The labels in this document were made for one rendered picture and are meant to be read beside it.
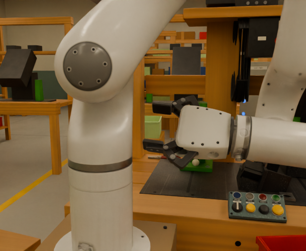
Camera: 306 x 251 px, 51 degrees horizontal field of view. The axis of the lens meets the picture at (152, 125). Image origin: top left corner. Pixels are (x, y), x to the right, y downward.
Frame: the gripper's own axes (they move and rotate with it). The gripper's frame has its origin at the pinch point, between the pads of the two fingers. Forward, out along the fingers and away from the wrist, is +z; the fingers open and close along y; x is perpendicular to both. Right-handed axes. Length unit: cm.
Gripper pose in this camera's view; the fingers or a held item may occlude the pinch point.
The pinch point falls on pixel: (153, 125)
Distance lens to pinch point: 63.9
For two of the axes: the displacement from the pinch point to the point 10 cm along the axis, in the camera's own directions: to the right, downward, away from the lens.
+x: -0.5, -5.7, -8.2
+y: 1.9, -8.1, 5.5
